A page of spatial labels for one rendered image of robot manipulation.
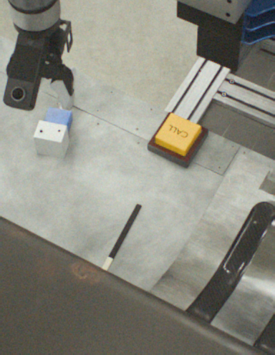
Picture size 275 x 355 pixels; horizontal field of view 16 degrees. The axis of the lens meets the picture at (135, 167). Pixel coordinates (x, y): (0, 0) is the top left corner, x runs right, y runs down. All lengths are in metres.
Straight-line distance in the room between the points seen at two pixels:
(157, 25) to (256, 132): 0.61
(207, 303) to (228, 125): 1.05
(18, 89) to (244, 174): 0.39
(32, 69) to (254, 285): 0.47
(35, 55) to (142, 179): 0.33
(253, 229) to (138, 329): 1.29
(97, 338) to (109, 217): 1.39
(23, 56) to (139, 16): 1.48
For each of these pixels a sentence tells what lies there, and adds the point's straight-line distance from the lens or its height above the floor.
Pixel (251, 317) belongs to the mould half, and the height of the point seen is 0.91.
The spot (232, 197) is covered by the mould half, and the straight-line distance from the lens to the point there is 1.57.
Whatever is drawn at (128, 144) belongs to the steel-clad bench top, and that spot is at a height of 0.80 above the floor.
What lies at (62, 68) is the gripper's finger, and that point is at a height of 1.05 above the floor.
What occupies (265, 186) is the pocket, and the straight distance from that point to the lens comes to 1.61.
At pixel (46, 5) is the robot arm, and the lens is 1.42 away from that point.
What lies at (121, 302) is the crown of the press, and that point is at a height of 2.00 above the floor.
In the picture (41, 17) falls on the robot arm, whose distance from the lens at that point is 1.43.
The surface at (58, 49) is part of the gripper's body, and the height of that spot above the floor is 1.07.
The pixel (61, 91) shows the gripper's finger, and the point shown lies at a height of 0.98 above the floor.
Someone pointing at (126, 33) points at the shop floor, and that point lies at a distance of 2.90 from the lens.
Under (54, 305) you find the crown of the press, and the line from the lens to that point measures 0.27.
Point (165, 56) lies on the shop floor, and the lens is 2.84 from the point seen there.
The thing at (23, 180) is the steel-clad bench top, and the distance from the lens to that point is 1.70.
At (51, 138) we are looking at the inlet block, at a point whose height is 0.85.
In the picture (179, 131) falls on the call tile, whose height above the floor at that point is 0.84.
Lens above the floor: 2.25
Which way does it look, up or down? 59 degrees down
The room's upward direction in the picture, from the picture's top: 3 degrees counter-clockwise
